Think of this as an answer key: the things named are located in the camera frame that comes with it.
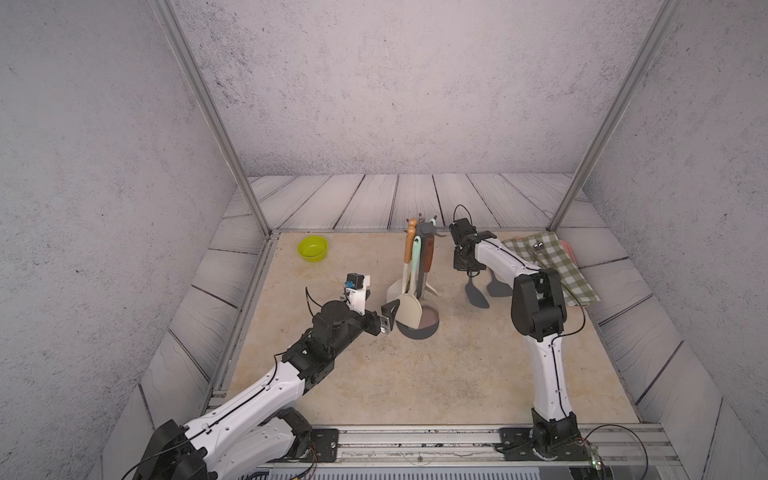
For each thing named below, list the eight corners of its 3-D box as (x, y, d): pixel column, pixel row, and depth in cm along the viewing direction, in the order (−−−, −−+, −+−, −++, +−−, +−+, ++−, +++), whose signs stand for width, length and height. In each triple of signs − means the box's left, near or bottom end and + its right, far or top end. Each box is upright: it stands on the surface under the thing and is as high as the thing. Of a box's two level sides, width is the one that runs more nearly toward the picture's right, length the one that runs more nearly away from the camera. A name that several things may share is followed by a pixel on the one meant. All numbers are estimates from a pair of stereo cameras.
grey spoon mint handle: (477, 312, 99) (478, 308, 97) (459, 285, 106) (460, 281, 104) (489, 307, 100) (491, 303, 98) (470, 280, 107) (472, 277, 105)
